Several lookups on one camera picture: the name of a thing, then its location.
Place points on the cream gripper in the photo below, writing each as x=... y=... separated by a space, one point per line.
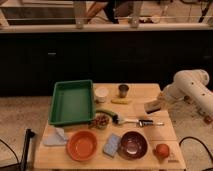
x=165 y=105

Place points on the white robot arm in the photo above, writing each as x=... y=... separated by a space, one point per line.
x=191 y=83

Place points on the white paper cup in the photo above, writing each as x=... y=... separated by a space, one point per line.
x=101 y=94

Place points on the yellow banana piece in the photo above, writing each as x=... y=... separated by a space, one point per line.
x=121 y=101

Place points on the green cucumber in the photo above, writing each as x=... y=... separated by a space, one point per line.
x=112 y=114

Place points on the dark brown bowl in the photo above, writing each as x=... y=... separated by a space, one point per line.
x=133 y=145

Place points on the bowl of nuts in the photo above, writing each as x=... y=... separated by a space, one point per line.
x=100 y=122

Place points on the blue sponge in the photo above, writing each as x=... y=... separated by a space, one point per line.
x=111 y=146

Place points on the green plastic tray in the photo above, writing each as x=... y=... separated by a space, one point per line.
x=72 y=103

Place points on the orange plastic bowl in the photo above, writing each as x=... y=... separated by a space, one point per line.
x=82 y=145

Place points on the grey folded cloth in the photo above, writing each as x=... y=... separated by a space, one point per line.
x=57 y=138

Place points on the black stand post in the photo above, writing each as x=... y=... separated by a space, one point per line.
x=29 y=134

